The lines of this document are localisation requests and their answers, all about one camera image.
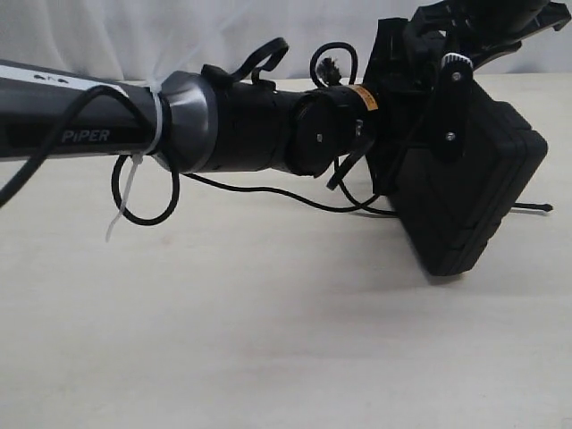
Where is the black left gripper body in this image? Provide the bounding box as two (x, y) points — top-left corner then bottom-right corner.
(363, 18), (442, 197)

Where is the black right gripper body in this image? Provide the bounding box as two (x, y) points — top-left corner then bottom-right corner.
(403, 1), (571, 67)

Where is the black braided rope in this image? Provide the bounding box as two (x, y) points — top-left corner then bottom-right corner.
(307, 42), (554, 218)

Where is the black plastic carrying case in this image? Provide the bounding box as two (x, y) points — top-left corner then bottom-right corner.
(377, 77), (548, 277)

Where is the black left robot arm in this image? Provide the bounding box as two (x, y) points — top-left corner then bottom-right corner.
(1, 38), (439, 202)

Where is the white backdrop curtain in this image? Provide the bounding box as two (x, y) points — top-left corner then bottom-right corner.
(1, 1), (418, 80)

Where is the white zip tie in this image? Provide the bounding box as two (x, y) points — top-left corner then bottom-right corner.
(105, 79), (165, 242)

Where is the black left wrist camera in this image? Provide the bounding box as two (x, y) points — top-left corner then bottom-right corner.
(430, 52), (474, 163)

